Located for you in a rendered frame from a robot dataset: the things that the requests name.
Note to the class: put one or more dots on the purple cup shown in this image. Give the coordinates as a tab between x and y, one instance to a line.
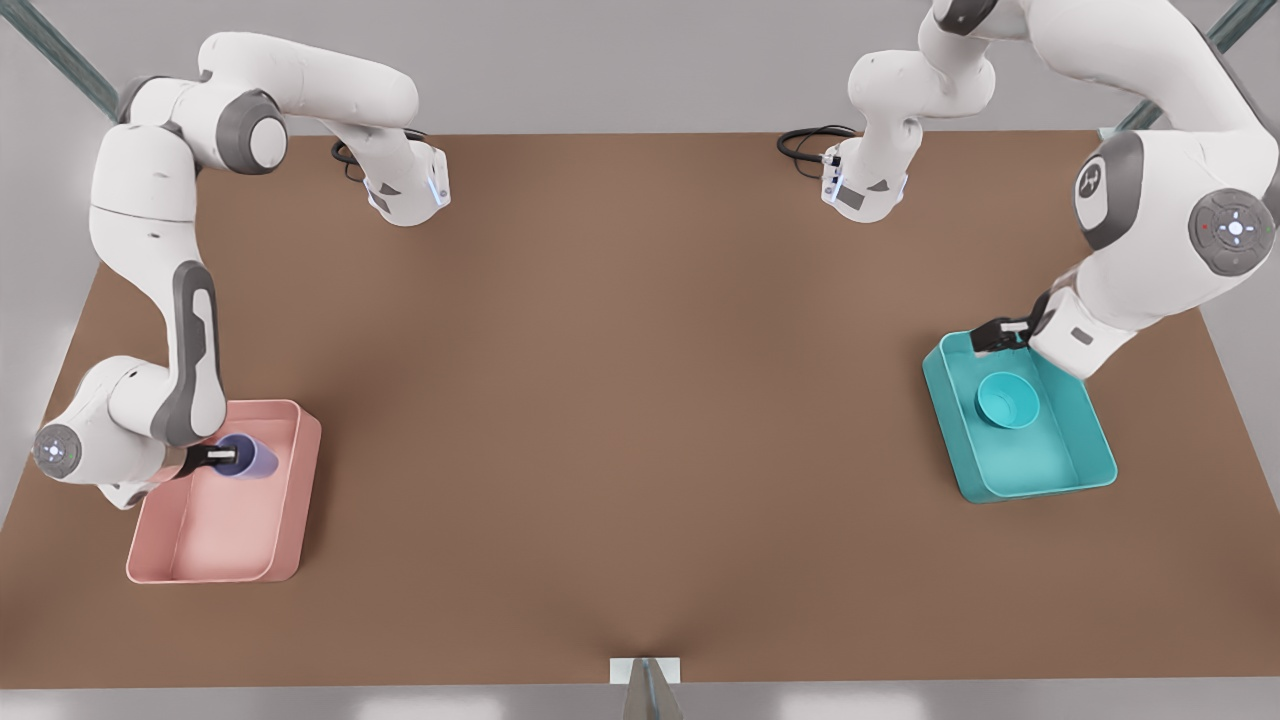
250	456

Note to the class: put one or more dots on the teal bowl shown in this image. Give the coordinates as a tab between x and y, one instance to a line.
1008	400

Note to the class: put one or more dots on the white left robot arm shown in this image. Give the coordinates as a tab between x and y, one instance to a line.
1160	210

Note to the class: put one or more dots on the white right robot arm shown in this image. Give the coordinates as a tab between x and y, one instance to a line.
150	200

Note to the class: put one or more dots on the pink box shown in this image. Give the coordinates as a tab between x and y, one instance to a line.
225	495

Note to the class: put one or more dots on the teal box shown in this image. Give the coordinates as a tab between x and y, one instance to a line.
1020	420

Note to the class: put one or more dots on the silver frame post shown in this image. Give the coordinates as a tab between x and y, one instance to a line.
62	52
648	685
1185	65

